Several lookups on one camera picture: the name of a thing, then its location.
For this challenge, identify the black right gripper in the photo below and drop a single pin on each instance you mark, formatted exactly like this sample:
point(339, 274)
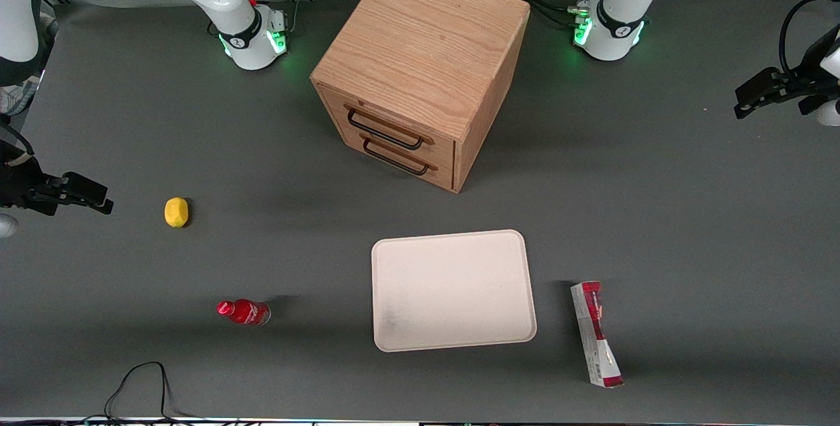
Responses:
point(21, 184)

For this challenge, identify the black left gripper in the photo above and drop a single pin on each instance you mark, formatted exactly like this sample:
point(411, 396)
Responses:
point(796, 80)

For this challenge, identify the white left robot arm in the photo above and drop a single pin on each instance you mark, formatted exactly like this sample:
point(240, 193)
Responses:
point(620, 22)

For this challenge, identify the red and white cookie box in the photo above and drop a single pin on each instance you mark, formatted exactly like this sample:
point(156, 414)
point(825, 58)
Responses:
point(596, 334)

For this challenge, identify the cream plastic tray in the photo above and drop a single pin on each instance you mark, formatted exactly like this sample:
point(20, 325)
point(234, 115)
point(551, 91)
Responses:
point(453, 291)

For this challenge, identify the yellow lemon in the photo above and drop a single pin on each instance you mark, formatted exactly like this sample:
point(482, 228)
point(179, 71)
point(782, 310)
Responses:
point(176, 212)

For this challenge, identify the red cola bottle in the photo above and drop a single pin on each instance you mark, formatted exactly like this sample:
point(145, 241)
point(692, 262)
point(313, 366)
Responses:
point(244, 312)

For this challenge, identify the wooden drawer front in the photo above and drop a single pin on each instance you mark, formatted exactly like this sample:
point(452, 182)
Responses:
point(436, 175)
point(394, 125)

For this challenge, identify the wooden drawer cabinet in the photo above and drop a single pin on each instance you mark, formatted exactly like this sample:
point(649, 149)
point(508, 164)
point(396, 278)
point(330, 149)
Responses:
point(426, 39)

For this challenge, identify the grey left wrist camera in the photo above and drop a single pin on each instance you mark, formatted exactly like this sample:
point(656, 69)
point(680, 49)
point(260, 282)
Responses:
point(829, 113)

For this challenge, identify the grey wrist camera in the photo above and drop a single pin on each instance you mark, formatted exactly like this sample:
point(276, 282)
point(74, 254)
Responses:
point(829, 113)
point(5, 226)

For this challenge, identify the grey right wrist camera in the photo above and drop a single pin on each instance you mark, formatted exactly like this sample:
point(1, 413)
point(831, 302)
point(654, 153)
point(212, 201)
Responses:
point(5, 226)

